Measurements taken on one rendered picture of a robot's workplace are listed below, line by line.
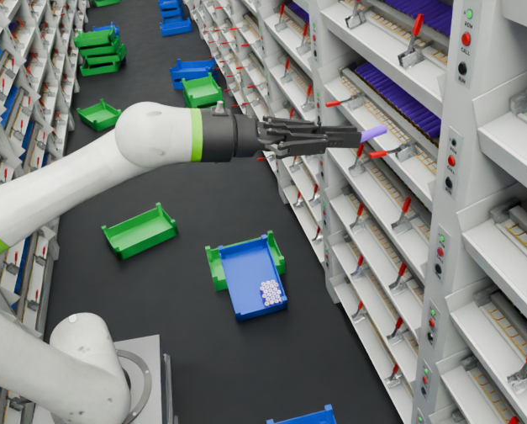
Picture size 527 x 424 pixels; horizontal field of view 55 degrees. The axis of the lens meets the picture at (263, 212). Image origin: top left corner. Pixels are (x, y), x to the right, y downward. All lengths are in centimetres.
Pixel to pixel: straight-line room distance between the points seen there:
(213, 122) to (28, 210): 37
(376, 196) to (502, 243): 50
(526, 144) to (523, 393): 42
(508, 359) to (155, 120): 72
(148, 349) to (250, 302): 63
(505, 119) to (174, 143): 50
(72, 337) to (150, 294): 99
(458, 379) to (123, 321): 134
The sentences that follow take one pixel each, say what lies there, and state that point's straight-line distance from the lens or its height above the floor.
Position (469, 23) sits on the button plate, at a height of 123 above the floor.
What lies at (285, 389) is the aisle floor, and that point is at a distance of 178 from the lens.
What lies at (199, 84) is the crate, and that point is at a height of 17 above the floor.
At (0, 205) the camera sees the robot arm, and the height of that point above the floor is 101.
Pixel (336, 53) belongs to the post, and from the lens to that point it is 146.
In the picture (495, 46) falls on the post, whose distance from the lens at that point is 78.
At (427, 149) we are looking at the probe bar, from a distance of 107.
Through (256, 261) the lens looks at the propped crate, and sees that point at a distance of 209.
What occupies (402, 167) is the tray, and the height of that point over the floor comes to 89.
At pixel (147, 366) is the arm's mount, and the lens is 145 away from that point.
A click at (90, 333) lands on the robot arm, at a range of 124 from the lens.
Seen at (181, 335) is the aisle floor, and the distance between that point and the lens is 200.
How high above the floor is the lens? 147
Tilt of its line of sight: 37 degrees down
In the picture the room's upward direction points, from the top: 8 degrees counter-clockwise
